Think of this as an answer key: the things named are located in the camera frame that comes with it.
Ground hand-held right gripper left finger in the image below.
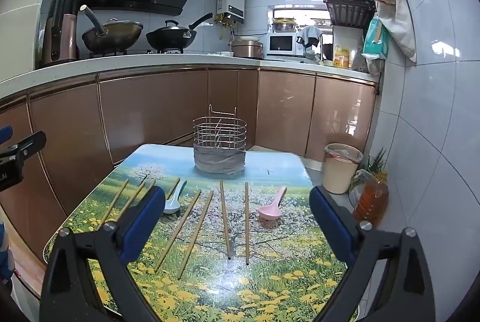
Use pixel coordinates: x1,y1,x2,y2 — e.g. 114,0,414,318
39,186,166,322

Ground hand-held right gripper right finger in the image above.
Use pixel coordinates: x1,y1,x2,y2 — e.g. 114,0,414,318
308,186,439,322

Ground row of wooden chopsticks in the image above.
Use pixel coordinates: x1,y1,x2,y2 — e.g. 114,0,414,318
97,177,250,280

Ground wire utensil basket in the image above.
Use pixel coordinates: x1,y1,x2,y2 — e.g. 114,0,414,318
193,104,247,176

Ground light blue soup spoon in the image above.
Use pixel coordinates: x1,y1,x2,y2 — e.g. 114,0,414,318
163,180,188,215

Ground orange oil bottle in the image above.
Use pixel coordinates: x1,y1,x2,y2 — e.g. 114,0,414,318
353,172,389,227

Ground cream trash bin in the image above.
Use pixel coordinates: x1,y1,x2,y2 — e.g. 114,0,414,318
322,143,364,194

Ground pink soup spoon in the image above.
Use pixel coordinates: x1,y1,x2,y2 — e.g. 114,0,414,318
257,186,288,221

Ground green onions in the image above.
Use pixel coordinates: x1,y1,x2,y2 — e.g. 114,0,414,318
368,147,388,173

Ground copper lower cabinets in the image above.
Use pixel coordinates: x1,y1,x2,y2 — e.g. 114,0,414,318
0,67,378,264

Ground white refrigerator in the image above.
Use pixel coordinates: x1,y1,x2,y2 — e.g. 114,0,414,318
0,0,53,83

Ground bronze wok with lid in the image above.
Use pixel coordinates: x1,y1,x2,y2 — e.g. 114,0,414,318
80,5,145,53

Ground gas stove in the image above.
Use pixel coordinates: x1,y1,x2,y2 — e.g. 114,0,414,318
88,48,185,58

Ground white kitchen countertop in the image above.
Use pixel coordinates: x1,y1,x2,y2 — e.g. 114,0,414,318
0,52,381,94

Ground yellow detergent bottle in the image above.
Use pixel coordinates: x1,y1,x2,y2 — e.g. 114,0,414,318
333,45,350,68

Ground black wok with lid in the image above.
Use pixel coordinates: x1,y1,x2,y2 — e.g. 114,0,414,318
146,12,214,52

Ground white microwave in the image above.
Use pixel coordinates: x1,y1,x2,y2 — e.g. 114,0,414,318
264,32,305,58

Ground green tissue pack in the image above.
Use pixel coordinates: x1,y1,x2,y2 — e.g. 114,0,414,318
361,17,390,62

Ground grey cloth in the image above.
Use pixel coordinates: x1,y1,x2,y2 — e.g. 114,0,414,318
296,26,323,49

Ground copper rice cooker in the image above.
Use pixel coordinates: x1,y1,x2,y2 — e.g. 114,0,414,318
231,37,265,59

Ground pot on microwave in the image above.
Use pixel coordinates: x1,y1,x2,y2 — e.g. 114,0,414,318
272,17,298,34

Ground kitchen window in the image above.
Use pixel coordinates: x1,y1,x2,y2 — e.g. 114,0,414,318
268,4,333,34

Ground hanging plastic bags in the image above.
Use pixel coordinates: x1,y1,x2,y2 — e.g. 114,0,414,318
367,0,418,63

